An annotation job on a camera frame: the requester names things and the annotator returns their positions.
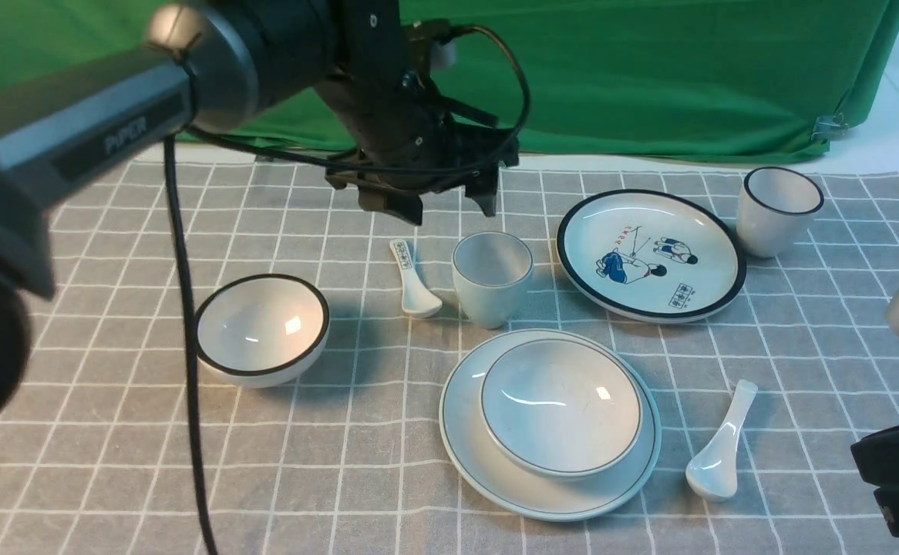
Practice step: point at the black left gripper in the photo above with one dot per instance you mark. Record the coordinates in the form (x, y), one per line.
(420, 157)

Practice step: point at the white cup thin rim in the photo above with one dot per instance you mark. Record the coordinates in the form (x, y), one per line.
(492, 272)

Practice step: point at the white shallow bowl thin rim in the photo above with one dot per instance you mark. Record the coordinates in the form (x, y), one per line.
(562, 409)

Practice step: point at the plain white ceramic spoon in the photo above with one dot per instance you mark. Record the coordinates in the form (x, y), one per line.
(712, 472)

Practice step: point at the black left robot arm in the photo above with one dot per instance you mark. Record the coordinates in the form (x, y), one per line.
(207, 68)

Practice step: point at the white spoon with print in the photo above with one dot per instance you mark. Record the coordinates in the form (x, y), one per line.
(416, 300)

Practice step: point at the black-rimmed illustrated plate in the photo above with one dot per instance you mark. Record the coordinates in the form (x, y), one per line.
(650, 256)

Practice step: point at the green backdrop cloth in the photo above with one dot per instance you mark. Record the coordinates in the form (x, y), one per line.
(693, 80)

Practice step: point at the black-rimmed white bowl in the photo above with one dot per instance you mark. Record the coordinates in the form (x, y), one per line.
(263, 330)

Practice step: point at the grey checked tablecloth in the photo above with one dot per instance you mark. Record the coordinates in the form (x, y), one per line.
(349, 460)

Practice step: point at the white plate thin rim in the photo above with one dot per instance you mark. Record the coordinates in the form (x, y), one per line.
(485, 468)

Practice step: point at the white cup black rim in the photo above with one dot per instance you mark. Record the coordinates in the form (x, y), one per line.
(776, 206)

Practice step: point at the metal clip on backdrop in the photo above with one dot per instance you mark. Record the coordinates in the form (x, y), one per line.
(829, 128)

